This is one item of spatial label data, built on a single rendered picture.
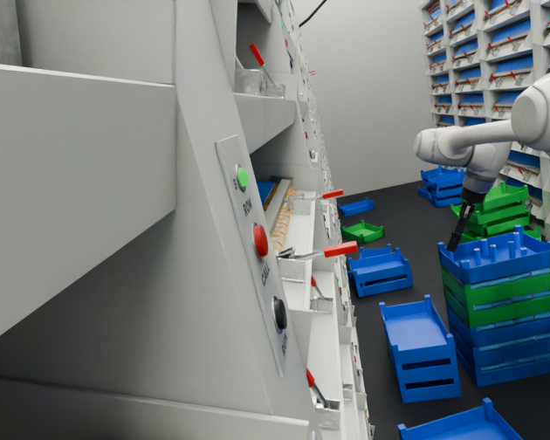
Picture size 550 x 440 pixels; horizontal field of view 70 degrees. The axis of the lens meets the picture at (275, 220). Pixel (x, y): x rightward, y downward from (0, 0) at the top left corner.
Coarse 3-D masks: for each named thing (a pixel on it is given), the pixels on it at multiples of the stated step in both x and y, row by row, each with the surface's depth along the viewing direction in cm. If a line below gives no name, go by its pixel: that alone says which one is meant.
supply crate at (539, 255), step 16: (480, 240) 144; (496, 240) 144; (512, 240) 144; (528, 240) 138; (464, 256) 145; (480, 256) 143; (528, 256) 124; (544, 256) 124; (464, 272) 126; (480, 272) 126; (496, 272) 126; (512, 272) 126
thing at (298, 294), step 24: (264, 168) 85; (288, 168) 84; (312, 168) 84; (312, 192) 84; (288, 216) 65; (312, 216) 66; (288, 240) 54; (312, 240) 55; (288, 288) 40; (312, 312) 26
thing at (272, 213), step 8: (280, 184) 77; (288, 184) 78; (280, 192) 71; (288, 192) 77; (296, 192) 79; (272, 200) 65; (280, 200) 65; (272, 208) 60; (280, 208) 64; (272, 216) 56; (272, 224) 52; (272, 232) 54; (280, 232) 54; (280, 248) 48
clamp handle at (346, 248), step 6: (330, 246) 42; (336, 246) 42; (342, 246) 41; (348, 246) 41; (354, 246) 41; (294, 252) 42; (312, 252) 42; (318, 252) 42; (324, 252) 41; (330, 252) 41; (336, 252) 41; (342, 252) 41; (348, 252) 41; (294, 258) 42; (300, 258) 42; (306, 258) 42; (312, 258) 42
